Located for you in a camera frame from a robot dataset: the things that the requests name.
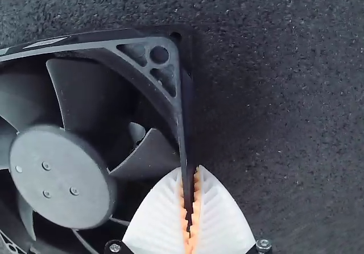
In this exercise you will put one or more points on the black mat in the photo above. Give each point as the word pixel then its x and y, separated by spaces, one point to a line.
pixel 284 95

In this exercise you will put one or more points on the black square fan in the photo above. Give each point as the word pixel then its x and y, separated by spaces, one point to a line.
pixel 85 109

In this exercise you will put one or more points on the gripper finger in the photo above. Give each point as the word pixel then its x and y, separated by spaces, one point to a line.
pixel 155 222
pixel 221 222

